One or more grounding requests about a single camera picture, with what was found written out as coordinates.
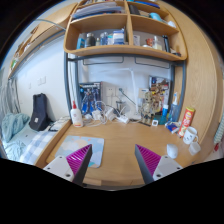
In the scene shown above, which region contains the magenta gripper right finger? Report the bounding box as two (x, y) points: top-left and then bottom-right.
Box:
(134, 144), (184, 185)

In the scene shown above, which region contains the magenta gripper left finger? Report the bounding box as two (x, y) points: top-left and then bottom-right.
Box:
(43, 143), (93, 186)

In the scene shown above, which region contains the pastel cloud mouse pad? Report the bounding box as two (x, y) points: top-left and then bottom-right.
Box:
(55, 135), (104, 168)

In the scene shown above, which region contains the white desk lamp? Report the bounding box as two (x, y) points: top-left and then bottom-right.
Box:
(116, 68), (141, 120)

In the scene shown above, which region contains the white bottle red cap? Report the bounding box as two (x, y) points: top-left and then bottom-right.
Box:
(70, 103), (83, 127)

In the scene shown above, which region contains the plaid bed sheet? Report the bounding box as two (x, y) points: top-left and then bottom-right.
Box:
(19, 131), (55, 165)

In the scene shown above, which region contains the white power strip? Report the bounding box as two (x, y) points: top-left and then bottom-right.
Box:
(116, 115), (129, 124)

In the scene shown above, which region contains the small white cup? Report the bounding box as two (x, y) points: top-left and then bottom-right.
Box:
(189, 142), (201, 155)

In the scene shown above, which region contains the white smiley face mug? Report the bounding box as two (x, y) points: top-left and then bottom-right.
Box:
(183, 126), (198, 145)

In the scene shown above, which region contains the blue spray bottle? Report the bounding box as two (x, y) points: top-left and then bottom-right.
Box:
(168, 93), (179, 122)

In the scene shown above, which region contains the black backpack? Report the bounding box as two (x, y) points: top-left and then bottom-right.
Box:
(29, 93), (51, 131)

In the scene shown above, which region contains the red chips can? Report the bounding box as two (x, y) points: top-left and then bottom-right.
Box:
(178, 107), (195, 137)

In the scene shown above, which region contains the blue robot model box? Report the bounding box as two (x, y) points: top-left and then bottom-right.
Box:
(79, 82), (102, 115)

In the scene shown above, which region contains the colourful comic poster box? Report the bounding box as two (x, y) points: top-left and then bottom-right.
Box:
(149, 76), (170, 113)

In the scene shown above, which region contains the light blue blanket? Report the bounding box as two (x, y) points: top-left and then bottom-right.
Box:
(2, 113), (30, 161)

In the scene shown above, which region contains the dark jar on shelf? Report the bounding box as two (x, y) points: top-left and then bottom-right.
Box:
(85, 33), (96, 47)

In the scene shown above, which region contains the wooden wall shelf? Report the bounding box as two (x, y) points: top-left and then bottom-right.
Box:
(64, 0), (187, 61)

